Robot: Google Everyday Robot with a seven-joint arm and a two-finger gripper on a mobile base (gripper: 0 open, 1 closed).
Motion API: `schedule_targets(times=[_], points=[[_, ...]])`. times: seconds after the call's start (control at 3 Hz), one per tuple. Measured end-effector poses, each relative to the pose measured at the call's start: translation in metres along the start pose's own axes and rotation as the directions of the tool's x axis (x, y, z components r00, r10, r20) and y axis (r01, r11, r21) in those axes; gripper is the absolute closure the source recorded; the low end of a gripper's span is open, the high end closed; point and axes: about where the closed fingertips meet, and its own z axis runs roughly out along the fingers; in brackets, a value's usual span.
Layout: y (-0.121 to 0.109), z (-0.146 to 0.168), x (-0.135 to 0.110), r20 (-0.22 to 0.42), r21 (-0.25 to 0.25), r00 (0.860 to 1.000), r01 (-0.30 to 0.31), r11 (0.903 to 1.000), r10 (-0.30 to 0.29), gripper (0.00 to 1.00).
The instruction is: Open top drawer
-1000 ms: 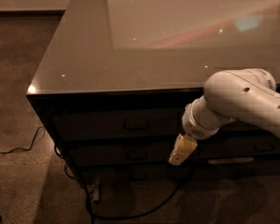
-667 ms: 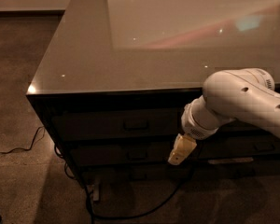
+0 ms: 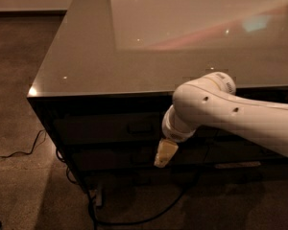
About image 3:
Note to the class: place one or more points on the dark cabinet with glossy top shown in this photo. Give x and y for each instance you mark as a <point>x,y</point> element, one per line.
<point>129,56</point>

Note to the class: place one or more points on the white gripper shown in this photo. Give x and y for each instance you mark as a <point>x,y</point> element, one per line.
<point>177,134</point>

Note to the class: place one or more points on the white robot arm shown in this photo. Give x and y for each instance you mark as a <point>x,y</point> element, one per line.
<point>184,101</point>

